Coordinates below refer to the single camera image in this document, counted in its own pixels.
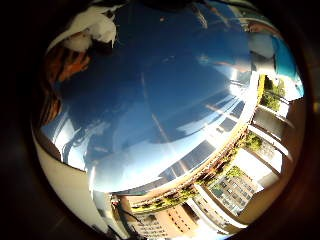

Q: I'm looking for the orange striped tiger plush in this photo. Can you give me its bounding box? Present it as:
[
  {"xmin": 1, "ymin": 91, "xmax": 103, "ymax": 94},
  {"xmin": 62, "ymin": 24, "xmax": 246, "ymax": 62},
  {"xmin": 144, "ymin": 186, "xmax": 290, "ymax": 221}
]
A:
[{"xmin": 39, "ymin": 31, "xmax": 98, "ymax": 128}]

